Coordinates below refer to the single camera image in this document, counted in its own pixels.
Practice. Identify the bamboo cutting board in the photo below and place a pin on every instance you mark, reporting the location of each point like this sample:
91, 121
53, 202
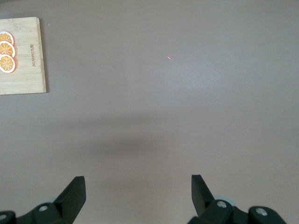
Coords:
25, 77

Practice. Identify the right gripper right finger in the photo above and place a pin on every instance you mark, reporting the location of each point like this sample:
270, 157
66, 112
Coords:
205, 205

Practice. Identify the orange slice toy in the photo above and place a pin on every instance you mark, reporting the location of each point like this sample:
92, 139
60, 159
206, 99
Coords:
5, 37
7, 64
7, 48

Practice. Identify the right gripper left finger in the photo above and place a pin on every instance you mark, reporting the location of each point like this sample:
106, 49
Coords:
67, 203

